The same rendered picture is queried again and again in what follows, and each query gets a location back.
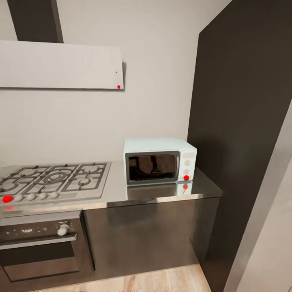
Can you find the oven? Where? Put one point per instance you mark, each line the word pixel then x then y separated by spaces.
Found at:
pixel 37 250

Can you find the burner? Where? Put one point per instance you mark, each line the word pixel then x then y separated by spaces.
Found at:
pixel 54 183

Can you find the range hood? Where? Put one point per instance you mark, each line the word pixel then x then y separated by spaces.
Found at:
pixel 40 58

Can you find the fridge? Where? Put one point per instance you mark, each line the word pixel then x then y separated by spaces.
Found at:
pixel 241 124

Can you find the microwave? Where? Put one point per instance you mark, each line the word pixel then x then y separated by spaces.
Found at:
pixel 158 160

